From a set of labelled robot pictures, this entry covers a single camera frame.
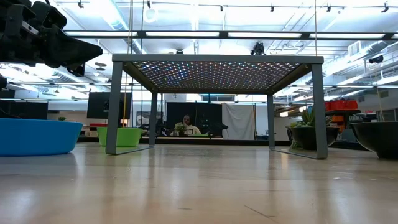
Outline black ceiling spotlight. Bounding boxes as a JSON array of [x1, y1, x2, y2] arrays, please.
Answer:
[[368, 54, 385, 65]]

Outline orange storage bins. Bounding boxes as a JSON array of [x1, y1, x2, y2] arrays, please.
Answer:
[[331, 115, 345, 133]]

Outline light blue plastic bowl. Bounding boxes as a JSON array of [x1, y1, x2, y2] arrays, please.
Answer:
[[0, 118, 84, 157]]

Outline grey perforated metal shelf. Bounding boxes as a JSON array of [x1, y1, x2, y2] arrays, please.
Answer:
[[104, 54, 329, 160]]

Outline black overhead camera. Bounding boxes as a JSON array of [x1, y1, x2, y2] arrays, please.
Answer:
[[250, 42, 266, 56]]

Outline black screen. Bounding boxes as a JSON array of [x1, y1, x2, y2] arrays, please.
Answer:
[[0, 89, 49, 121]]

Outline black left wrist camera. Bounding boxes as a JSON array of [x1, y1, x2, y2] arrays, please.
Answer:
[[30, 1, 68, 30]]

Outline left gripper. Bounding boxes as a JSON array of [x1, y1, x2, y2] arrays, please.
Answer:
[[0, 0, 103, 78]]

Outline person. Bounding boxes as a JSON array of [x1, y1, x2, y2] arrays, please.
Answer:
[[170, 114, 202, 137]]

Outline yellow cable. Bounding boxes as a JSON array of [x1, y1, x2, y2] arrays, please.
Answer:
[[122, 73, 129, 128]]

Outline potted succulent plant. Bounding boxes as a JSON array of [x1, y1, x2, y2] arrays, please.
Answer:
[[288, 107, 333, 151]]

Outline black monitor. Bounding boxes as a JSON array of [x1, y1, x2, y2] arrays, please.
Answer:
[[86, 91, 133, 119]]

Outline small flowering plant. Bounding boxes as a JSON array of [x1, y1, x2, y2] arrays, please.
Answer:
[[174, 122, 188, 135]]

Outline black partition panel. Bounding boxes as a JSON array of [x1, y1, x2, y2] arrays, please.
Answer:
[[166, 101, 223, 137]]

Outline red storage bins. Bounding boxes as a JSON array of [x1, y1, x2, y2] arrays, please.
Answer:
[[324, 99, 359, 111]]

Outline green plastic bowl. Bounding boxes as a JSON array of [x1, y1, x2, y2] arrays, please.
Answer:
[[96, 126, 143, 147]]

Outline white hanging cloth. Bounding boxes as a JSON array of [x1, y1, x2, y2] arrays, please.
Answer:
[[221, 103, 256, 141]]

